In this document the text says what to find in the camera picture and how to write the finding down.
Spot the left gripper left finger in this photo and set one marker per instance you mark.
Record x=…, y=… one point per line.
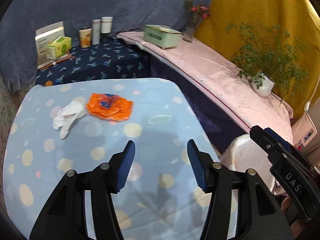
x=63, y=215

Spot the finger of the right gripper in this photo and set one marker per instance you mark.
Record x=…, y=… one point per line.
x=278, y=144

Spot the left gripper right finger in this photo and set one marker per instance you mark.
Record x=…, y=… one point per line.
x=259, y=215

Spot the white tissue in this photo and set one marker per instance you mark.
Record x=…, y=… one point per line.
x=67, y=116

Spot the orange snack wrapper blue logo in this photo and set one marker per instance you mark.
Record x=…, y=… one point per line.
x=109, y=107

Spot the white lined trash bin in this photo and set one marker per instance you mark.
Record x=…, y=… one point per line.
x=243, y=153

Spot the person's hand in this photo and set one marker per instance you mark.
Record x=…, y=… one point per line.
x=297, y=225

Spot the pink white appliance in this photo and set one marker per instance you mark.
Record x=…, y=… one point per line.
x=306, y=130

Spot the potted green plant white pot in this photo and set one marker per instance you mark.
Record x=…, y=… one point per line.
x=269, y=51

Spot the pink bed sheet cloth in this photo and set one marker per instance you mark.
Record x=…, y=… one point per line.
x=217, y=78

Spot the mustard yellow backdrop cloth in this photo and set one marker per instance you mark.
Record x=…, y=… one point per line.
x=297, y=16

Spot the glass vase red flowers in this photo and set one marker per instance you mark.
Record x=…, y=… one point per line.
x=196, y=12

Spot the green tissue box holder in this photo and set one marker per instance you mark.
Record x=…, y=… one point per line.
x=161, y=35

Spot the brown pencil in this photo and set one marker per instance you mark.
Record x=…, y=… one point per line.
x=55, y=63

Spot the blue grey backdrop cloth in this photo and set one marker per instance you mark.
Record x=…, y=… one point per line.
x=23, y=17

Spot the navy patterned cloth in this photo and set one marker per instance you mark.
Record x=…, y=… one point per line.
x=113, y=59

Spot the green tissue pack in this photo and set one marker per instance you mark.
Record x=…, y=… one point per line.
x=58, y=47

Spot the white cardboard box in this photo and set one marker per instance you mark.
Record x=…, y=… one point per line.
x=46, y=35

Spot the cream orange printed cup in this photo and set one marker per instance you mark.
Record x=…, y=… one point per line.
x=85, y=36

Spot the tall white bottle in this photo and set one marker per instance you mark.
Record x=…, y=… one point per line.
x=96, y=31

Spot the white jar dark base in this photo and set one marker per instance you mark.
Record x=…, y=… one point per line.
x=106, y=26

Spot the white power cable switch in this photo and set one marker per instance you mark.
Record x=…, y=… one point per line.
x=308, y=103

